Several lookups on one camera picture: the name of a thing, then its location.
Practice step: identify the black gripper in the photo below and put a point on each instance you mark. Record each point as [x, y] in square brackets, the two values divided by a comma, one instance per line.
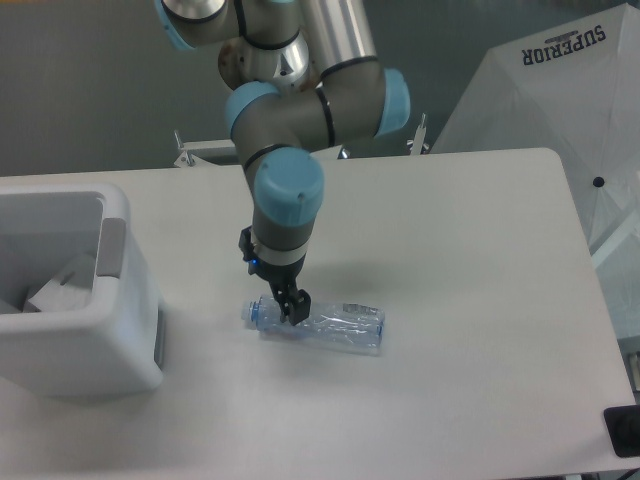
[280, 271]

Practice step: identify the crushed clear plastic bottle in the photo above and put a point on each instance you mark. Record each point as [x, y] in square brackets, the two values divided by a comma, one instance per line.
[343, 327]

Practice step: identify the white plastic wrapper bag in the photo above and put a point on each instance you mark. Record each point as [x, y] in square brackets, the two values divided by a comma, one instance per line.
[70, 288]

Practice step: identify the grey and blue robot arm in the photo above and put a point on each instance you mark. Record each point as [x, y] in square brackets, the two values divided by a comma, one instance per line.
[309, 79]

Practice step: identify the white trash can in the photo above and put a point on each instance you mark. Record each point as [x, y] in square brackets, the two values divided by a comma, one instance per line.
[80, 310]

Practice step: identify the black device at table edge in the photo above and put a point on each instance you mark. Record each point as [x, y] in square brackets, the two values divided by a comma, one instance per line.
[622, 424]

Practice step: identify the white umbrella with lettering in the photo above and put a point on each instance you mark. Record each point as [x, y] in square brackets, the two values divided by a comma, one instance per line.
[573, 89]

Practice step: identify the white metal base frame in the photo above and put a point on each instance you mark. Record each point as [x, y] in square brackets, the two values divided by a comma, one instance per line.
[223, 152]

